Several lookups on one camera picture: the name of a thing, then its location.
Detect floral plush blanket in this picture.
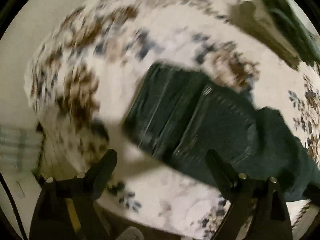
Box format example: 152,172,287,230
25,0,319,239

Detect dark denim jeans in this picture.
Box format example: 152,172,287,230
123,63,319,202

